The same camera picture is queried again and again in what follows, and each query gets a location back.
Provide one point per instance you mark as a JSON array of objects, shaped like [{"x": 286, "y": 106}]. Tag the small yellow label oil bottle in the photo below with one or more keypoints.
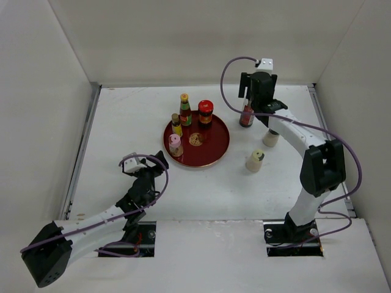
[{"x": 176, "y": 125}]

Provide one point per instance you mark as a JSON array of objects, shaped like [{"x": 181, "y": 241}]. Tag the round red tray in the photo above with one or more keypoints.
[{"x": 202, "y": 147}]

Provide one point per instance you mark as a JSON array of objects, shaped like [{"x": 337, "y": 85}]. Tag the tall soy sauce bottle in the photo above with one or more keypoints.
[{"x": 246, "y": 118}]

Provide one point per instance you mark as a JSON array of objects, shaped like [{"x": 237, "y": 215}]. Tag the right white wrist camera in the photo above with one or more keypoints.
[{"x": 265, "y": 65}]

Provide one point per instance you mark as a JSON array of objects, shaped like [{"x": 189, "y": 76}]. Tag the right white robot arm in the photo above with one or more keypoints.
[{"x": 323, "y": 161}]

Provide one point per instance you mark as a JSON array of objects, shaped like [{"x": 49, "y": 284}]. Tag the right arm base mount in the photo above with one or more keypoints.
[{"x": 284, "y": 239}]

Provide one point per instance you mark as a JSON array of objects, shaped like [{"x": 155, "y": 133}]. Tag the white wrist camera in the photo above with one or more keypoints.
[
  {"x": 265, "y": 65},
  {"x": 131, "y": 163}
]

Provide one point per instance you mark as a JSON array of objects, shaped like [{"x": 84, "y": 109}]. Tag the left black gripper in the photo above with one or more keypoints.
[{"x": 157, "y": 170}]

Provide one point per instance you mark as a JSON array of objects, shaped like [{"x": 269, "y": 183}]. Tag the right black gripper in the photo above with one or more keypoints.
[{"x": 246, "y": 81}]

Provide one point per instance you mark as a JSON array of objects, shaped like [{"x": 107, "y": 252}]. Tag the grey lid pepper shaker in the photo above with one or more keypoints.
[{"x": 271, "y": 138}]

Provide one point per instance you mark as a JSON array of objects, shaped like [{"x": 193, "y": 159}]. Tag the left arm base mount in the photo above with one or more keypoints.
[{"x": 138, "y": 240}]

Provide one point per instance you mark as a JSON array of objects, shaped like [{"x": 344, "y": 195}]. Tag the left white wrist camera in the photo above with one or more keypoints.
[{"x": 131, "y": 163}]

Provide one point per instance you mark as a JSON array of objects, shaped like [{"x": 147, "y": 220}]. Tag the red lid chili jar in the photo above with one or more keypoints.
[{"x": 205, "y": 109}]

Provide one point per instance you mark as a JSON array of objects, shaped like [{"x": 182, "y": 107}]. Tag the yellow cap chili sauce bottle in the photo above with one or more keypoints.
[{"x": 185, "y": 110}]

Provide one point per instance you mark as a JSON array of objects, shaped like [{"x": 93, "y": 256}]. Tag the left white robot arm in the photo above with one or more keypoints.
[{"x": 57, "y": 246}]

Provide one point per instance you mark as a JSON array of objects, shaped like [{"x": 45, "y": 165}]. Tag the pink lid spice jar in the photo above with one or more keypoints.
[{"x": 175, "y": 146}]

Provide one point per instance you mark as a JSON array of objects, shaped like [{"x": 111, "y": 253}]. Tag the cream lid spice jar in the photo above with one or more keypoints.
[{"x": 255, "y": 160}]

